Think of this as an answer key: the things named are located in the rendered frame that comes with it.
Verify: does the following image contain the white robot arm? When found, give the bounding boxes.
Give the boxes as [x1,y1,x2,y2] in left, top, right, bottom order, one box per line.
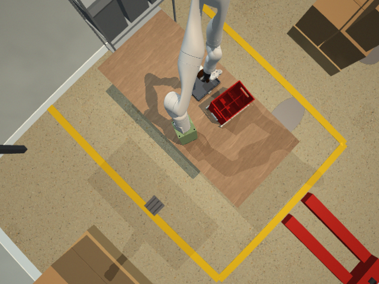
[164,0,230,134]

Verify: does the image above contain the red crate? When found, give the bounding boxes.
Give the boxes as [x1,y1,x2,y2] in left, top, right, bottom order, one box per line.
[208,81,255,125]

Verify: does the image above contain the brown glass bottle with white label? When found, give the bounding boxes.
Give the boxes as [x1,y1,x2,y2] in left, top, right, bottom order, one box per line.
[197,65,210,83]

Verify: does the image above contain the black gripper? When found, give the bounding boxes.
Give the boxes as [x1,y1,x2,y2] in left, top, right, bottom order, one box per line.
[200,70,211,83]

